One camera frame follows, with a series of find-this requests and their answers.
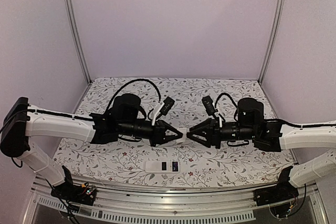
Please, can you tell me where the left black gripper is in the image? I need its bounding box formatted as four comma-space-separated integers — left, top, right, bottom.
118, 119, 183, 148

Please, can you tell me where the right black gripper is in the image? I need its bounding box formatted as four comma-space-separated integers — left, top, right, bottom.
186, 116, 257, 149

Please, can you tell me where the purple battery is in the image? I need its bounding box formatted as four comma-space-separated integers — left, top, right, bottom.
172, 162, 179, 172

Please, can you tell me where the white remote control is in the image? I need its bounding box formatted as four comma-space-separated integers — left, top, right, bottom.
145, 161, 180, 174

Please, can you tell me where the white battery cover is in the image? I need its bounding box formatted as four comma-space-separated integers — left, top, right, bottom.
176, 128, 189, 144

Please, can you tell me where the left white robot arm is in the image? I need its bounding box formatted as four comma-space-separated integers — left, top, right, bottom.
1, 93, 183, 200

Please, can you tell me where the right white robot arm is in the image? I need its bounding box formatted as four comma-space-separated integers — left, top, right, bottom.
186, 96, 335, 201

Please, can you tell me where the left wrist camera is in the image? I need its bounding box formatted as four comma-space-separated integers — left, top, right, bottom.
151, 97, 175, 126

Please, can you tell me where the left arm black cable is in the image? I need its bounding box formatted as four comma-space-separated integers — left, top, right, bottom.
107, 78, 162, 114

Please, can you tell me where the front aluminium rail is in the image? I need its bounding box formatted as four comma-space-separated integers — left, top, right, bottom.
23, 176, 329, 224

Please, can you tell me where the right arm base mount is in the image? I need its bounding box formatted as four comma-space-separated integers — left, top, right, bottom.
253, 166, 299, 219

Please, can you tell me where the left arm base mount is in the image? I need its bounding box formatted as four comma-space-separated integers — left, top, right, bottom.
51, 166, 97, 206

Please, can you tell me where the right aluminium frame post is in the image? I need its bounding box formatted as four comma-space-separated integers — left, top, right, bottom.
258, 0, 285, 86

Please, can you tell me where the aluminium frame post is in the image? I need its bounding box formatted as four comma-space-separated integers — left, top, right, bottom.
258, 0, 285, 86
64, 0, 92, 84

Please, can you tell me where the left aluminium frame post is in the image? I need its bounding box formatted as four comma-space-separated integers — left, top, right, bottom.
64, 0, 92, 84

